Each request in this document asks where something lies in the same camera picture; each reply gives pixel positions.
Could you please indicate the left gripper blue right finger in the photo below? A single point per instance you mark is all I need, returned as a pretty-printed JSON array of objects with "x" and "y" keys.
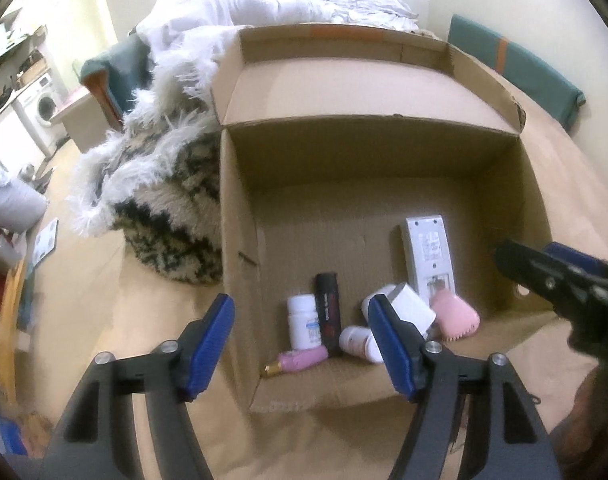
[{"x": 401, "y": 345}]

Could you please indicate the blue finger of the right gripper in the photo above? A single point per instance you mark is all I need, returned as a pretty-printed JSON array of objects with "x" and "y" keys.
[
  {"x": 574, "y": 257},
  {"x": 545, "y": 275}
]

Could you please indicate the black lighter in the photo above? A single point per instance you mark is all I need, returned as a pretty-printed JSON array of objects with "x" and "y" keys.
[{"x": 329, "y": 313}]

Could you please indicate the teal armchair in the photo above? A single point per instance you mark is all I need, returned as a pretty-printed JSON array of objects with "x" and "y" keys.
[{"x": 113, "y": 77}]

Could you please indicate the grey stuffed bag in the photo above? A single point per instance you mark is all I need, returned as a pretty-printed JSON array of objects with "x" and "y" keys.
[{"x": 21, "y": 207}]

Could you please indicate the white remote control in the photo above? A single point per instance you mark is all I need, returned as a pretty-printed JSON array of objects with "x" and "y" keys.
[{"x": 427, "y": 256}]

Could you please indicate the right hand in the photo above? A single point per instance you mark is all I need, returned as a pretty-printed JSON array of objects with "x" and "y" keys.
[{"x": 580, "y": 441}]

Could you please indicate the furry black white blanket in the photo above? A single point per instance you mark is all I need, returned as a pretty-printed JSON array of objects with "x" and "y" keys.
[{"x": 157, "y": 181}]

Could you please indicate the pink silicone brush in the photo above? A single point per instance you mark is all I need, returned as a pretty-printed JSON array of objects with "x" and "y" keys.
[{"x": 454, "y": 317}]

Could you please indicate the white side table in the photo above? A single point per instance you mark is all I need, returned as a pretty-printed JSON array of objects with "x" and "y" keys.
[{"x": 83, "y": 119}]

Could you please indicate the white round jar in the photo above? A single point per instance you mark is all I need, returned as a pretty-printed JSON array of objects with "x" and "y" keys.
[{"x": 359, "y": 342}]

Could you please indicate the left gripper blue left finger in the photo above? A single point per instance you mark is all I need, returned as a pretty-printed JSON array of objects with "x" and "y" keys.
[{"x": 202, "y": 343}]

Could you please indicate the white bathroom scale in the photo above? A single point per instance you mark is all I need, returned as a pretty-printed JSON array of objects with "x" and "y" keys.
[{"x": 45, "y": 242}]

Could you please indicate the white duvet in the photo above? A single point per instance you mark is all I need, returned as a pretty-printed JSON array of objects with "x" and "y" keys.
[{"x": 170, "y": 19}]

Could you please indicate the white pill bottle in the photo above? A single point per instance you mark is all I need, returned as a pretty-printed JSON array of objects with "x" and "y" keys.
[{"x": 303, "y": 320}]

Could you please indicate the white washing machine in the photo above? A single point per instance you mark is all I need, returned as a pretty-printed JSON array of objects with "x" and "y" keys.
[{"x": 36, "y": 105}]

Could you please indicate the pink perfume bottle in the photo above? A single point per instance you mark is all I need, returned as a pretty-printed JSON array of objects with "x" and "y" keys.
[{"x": 295, "y": 361}]

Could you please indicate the yellow wooden chair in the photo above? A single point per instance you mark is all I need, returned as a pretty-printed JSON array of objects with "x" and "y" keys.
[{"x": 13, "y": 288}]

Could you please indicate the white charger adapter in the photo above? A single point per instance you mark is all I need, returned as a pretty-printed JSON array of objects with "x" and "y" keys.
[{"x": 411, "y": 308}]

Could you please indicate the open cardboard box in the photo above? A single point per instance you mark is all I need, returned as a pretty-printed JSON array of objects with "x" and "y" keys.
[{"x": 333, "y": 136}]

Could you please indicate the teal cushion with orange stripe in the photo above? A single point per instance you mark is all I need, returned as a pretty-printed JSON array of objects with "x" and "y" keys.
[{"x": 553, "y": 92}]

